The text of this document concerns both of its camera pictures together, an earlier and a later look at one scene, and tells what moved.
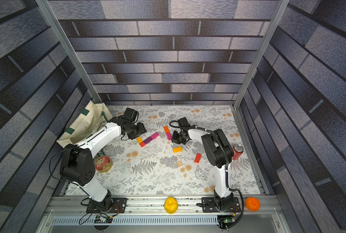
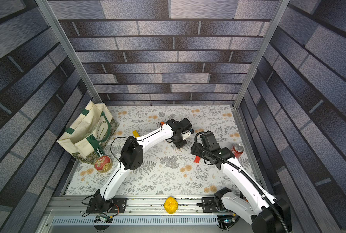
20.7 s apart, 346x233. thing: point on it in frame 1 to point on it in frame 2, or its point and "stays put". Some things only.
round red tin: x=103 y=163 stays put
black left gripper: x=143 y=130 to x=182 y=144
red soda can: x=238 y=149 stays put
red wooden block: x=198 y=158 stays put
